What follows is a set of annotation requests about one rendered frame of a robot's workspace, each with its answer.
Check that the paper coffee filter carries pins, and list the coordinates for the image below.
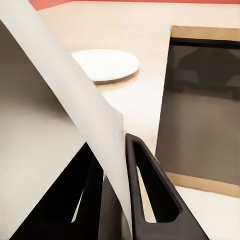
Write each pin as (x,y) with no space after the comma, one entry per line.
(49,108)

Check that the cabinet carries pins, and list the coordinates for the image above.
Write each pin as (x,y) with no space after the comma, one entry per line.
(199,123)

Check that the saucer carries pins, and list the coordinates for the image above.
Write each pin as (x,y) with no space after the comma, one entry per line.
(106,64)

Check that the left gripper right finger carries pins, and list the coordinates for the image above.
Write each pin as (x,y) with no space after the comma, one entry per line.
(174,220)

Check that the countertop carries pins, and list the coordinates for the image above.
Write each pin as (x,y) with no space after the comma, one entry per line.
(137,96)
(189,20)

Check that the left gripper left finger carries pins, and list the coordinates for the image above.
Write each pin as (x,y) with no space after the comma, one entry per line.
(81,182)

